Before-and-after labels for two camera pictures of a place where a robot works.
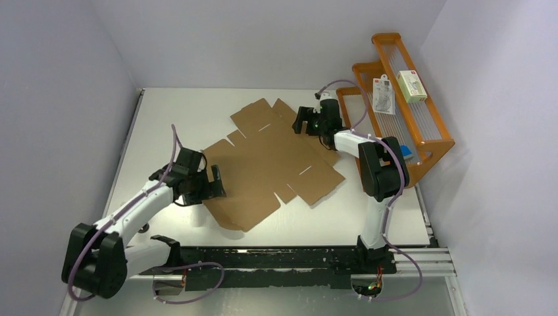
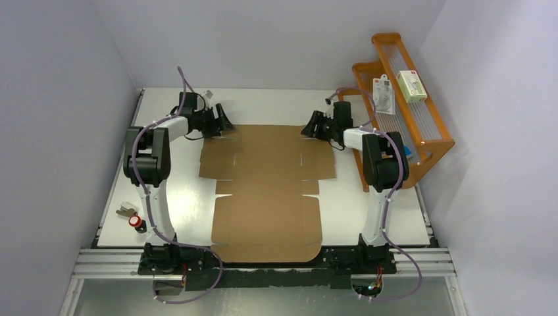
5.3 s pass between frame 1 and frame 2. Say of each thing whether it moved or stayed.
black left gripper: moved
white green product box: stayed
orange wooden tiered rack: stayed
